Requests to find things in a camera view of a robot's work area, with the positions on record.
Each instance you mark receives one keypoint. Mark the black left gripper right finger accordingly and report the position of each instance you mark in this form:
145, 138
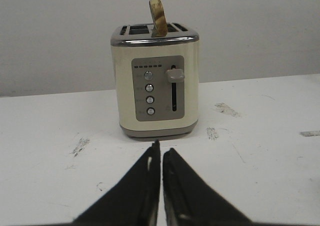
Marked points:
188, 199

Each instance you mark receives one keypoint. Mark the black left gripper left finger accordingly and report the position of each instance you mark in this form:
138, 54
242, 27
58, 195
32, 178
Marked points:
135, 198

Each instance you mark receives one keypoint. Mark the cream two-slot toaster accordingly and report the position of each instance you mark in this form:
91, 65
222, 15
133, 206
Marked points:
156, 80

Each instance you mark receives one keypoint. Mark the slice of toast bread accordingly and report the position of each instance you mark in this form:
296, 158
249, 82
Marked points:
160, 28

